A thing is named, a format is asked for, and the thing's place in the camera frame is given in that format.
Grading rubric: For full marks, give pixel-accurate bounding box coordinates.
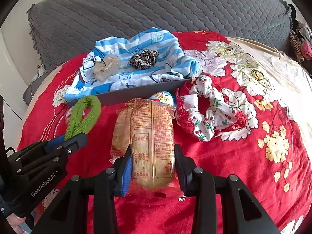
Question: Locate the beige bed sheet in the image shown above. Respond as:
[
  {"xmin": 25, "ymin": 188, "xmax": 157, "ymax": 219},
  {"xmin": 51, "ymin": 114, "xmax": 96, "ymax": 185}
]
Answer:
[{"xmin": 227, "ymin": 37, "xmax": 311, "ymax": 139}]

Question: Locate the grey bag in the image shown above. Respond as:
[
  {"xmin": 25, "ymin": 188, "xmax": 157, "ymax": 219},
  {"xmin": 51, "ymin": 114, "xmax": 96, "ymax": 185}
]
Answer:
[{"xmin": 23, "ymin": 72, "xmax": 49, "ymax": 105}]

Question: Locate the grey quilted pillow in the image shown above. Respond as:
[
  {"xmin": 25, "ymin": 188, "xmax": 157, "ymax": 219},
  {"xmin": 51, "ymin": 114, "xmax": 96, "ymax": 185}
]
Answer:
[{"xmin": 28, "ymin": 0, "xmax": 291, "ymax": 71}]

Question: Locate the dark grey tray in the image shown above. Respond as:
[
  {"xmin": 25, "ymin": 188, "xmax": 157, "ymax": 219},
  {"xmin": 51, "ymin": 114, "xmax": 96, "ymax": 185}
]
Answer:
[{"xmin": 66, "ymin": 78, "xmax": 192, "ymax": 108}]

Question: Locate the leopard print scrunchie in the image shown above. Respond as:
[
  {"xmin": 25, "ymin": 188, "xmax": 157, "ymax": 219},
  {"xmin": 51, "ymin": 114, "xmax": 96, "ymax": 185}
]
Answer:
[{"xmin": 129, "ymin": 49, "xmax": 159, "ymax": 70}]

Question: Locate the cherry print white scrunchie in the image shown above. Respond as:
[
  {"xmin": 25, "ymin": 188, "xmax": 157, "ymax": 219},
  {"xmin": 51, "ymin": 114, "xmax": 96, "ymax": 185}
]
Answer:
[{"xmin": 175, "ymin": 73, "xmax": 247, "ymax": 142}]

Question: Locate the beige sheer scrunchie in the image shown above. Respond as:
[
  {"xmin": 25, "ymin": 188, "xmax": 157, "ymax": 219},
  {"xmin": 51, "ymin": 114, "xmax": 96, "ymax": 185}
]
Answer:
[{"xmin": 93, "ymin": 54, "xmax": 121, "ymax": 82}]

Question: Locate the red floral quilt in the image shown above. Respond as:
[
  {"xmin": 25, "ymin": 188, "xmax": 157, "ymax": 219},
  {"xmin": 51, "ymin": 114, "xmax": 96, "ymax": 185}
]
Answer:
[{"xmin": 17, "ymin": 31, "xmax": 311, "ymax": 233}]

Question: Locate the blue striped cartoon cloth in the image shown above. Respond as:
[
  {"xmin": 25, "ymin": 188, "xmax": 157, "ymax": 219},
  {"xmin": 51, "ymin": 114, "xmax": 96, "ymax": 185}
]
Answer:
[{"xmin": 65, "ymin": 27, "xmax": 200, "ymax": 102}]

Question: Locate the red surprise egg toy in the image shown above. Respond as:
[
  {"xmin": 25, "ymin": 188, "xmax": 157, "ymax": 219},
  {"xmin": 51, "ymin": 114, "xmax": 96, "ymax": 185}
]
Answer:
[{"xmin": 65, "ymin": 106, "xmax": 74, "ymax": 126}]

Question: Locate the person's hand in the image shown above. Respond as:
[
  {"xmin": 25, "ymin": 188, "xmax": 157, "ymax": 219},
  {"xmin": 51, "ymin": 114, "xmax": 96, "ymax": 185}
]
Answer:
[{"xmin": 7, "ymin": 213, "xmax": 28, "ymax": 234}]

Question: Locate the pile of clothes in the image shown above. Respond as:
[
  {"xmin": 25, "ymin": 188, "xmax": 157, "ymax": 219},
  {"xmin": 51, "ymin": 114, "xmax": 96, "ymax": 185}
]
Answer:
[{"xmin": 288, "ymin": 4, "xmax": 311, "ymax": 77}]

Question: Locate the packaged bread snack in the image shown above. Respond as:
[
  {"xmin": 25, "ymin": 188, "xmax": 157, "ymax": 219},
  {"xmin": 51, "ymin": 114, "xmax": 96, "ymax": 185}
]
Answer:
[
  {"xmin": 111, "ymin": 107, "xmax": 132, "ymax": 164},
  {"xmin": 126, "ymin": 98, "xmax": 175, "ymax": 190}
]

